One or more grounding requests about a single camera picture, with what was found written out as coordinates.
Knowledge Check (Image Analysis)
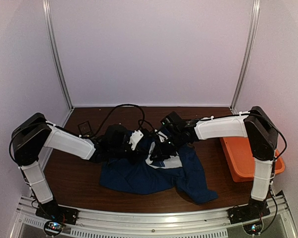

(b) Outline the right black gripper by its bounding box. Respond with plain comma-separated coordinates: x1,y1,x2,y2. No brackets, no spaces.
150,131,184,162

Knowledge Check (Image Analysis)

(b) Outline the navy white clothing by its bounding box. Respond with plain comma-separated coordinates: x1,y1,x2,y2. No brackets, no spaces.
99,133,218,204

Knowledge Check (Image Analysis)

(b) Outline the black brooch display box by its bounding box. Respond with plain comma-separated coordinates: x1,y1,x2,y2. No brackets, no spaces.
77,121,92,136

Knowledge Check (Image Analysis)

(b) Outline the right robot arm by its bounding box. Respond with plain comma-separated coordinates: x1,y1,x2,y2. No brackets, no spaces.
149,106,281,219

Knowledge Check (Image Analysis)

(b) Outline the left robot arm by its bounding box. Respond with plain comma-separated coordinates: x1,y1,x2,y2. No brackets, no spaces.
8,113,144,220

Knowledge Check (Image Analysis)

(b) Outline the orange plastic bin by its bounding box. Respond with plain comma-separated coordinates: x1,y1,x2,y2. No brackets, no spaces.
219,137,286,183

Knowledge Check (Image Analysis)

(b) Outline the left circuit board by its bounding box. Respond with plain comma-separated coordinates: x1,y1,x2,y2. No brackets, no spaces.
43,221,65,237

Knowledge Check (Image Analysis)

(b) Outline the circuit board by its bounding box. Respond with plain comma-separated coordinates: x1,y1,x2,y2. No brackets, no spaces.
43,221,65,237
243,221,263,236

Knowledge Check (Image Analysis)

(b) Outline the right circuit board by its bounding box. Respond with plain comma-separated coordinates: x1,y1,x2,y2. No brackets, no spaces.
243,221,263,236

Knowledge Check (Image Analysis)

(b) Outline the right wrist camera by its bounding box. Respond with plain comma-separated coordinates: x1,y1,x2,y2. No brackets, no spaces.
156,132,168,143

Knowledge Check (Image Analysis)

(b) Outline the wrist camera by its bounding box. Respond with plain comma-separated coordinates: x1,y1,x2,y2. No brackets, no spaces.
156,132,168,143
129,130,144,151

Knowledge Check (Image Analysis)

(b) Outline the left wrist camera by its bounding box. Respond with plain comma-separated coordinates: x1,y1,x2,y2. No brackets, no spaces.
129,130,144,151

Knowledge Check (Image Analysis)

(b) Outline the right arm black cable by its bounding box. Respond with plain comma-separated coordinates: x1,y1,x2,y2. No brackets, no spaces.
138,119,169,134

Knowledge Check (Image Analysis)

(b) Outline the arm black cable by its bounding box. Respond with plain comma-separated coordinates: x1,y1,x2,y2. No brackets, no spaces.
8,104,146,162
138,119,169,134

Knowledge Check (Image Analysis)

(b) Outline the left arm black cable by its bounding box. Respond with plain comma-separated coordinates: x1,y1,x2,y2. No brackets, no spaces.
8,104,146,162

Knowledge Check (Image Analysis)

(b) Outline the front aluminium rail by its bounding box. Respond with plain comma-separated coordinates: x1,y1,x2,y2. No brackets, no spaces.
14,190,298,238

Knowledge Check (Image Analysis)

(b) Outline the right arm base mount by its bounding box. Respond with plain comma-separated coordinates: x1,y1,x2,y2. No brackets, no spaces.
227,204,270,224

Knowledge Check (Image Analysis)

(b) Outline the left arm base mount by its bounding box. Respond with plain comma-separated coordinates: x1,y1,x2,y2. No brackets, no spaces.
35,206,78,225

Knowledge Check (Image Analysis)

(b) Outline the right aluminium frame post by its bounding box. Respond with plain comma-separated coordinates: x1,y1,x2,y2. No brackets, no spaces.
230,0,261,113

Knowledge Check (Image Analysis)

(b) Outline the aluminium frame post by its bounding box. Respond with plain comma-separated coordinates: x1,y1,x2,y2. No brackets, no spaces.
230,0,261,113
42,0,74,111

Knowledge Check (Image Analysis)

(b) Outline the left aluminium frame post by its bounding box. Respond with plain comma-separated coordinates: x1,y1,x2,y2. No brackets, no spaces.
42,0,74,111

